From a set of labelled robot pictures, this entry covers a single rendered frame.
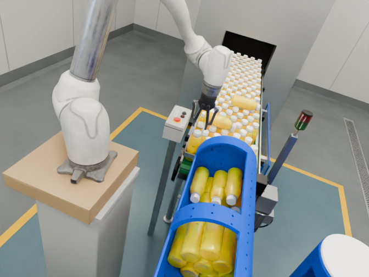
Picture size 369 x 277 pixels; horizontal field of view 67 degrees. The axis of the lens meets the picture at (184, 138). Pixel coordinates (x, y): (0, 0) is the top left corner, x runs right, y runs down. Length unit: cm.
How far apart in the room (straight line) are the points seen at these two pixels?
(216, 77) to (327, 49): 436
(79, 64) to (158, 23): 483
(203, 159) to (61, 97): 66
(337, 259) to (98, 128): 102
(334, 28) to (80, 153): 485
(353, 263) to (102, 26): 128
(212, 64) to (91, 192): 69
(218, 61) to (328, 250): 87
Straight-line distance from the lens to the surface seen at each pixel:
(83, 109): 101
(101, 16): 109
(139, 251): 220
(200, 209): 91
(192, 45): 129
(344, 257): 133
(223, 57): 120
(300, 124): 165
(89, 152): 105
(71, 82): 115
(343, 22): 542
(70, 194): 108
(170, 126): 143
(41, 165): 121
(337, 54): 553
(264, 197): 160
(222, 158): 130
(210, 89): 125
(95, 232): 121
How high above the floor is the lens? 190
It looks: 36 degrees down
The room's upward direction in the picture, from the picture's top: 15 degrees clockwise
